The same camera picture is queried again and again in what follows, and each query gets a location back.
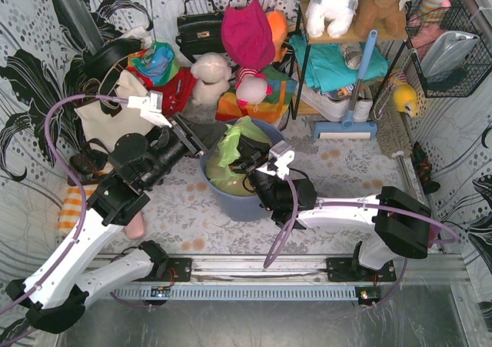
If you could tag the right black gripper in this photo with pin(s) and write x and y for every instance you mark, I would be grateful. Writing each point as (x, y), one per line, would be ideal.
(253, 161)

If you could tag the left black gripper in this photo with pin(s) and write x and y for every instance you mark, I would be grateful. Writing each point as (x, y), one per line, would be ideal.
(189, 134)

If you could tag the green plastic trash bag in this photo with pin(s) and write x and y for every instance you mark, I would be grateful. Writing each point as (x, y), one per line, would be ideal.
(217, 168)

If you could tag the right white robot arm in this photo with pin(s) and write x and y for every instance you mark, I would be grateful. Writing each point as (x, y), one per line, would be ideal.
(398, 224)

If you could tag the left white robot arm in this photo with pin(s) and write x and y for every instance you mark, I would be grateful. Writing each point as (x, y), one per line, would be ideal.
(58, 293)

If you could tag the blue plastic trash bin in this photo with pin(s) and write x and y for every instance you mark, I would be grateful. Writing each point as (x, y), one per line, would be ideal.
(241, 208)

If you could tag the colourful rainbow bag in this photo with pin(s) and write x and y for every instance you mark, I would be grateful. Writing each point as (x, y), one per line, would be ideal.
(155, 66)

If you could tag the cream canvas tote bag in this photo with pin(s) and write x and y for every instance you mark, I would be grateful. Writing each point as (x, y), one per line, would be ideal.
(108, 129)

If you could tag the magenta hanging cloth bag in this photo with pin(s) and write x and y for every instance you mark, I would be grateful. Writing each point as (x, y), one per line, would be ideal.
(246, 36)

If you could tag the rainbow striped folded cloth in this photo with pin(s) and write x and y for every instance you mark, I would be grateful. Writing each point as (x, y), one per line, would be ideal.
(271, 110)

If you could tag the red folded cloth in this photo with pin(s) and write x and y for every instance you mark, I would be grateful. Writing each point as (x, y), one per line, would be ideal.
(177, 92)

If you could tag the pink and white plush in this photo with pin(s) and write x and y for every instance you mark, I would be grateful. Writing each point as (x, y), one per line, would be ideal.
(252, 87)

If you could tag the large white sheep plush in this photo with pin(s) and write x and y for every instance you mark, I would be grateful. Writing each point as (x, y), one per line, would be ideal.
(213, 74)

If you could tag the white shoe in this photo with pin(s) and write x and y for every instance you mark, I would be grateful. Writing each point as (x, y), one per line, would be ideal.
(333, 110)

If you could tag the black leather handbag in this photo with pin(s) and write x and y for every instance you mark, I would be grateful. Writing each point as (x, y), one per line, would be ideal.
(201, 33)

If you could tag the teal folded cloth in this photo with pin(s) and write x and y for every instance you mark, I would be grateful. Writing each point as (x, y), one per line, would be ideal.
(326, 69)

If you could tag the pink eyeglass case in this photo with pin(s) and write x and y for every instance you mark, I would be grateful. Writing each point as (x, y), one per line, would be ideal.
(136, 228)

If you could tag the black metal shelf rack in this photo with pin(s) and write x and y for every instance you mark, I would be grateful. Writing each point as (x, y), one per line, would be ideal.
(298, 107)

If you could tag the black round hat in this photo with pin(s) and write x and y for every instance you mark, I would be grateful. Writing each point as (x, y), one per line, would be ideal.
(98, 64)

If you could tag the orange plush toy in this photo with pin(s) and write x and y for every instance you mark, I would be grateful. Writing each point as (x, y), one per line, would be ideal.
(279, 29)

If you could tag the orange checkered towel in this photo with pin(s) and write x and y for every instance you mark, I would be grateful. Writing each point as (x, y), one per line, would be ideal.
(70, 211)

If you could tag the yellow duck plush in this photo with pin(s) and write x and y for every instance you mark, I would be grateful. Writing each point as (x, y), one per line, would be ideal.
(404, 95)

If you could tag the dark butterfly toy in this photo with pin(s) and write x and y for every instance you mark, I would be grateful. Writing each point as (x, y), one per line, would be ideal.
(423, 168)

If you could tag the white dog plush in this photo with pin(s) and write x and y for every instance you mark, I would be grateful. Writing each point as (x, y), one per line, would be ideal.
(333, 17)

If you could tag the brown teddy bear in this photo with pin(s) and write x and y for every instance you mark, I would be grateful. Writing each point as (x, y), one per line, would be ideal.
(388, 12)

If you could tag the silver foil pouch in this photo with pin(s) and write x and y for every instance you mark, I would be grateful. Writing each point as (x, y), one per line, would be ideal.
(447, 52)

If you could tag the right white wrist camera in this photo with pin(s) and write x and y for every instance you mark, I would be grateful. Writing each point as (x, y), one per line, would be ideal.
(280, 156)

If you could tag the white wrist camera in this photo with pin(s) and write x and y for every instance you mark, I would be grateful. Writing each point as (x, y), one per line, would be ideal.
(150, 108)
(280, 156)

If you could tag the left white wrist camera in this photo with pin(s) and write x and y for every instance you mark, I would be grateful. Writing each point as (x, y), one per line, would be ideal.
(150, 108)

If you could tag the blue handled floor mop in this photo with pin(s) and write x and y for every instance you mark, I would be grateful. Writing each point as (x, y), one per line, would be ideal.
(347, 128)

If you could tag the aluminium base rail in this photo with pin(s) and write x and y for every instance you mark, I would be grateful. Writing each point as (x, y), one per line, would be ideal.
(244, 278)

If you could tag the black wire basket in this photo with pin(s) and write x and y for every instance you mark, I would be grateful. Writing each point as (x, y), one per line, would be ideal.
(463, 80)

